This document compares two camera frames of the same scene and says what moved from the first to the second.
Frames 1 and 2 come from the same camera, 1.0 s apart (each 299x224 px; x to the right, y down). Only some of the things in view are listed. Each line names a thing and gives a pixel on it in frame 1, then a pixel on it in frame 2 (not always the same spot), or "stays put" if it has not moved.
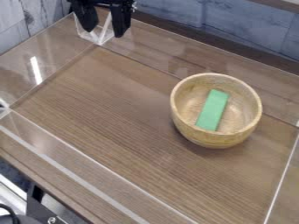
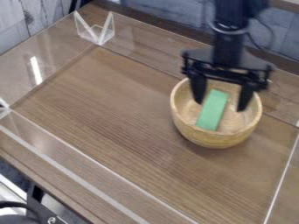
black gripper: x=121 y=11 → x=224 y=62
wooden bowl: x=240 y=116 stays put
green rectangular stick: x=213 y=110 stays put
